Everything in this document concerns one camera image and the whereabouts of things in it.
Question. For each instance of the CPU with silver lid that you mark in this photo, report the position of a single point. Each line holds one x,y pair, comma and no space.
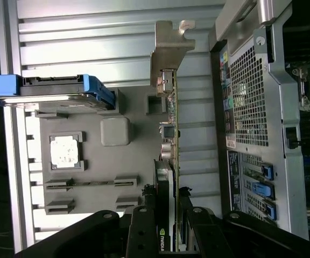
63,151

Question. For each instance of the grey parts rack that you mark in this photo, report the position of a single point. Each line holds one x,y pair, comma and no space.
104,166

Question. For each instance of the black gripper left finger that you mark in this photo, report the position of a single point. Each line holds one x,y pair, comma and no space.
141,233

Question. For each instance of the open black PC case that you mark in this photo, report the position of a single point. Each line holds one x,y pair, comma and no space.
252,94

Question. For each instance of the hard disk in blue bracket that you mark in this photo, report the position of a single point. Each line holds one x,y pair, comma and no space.
50,83

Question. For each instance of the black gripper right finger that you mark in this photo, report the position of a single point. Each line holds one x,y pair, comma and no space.
208,233

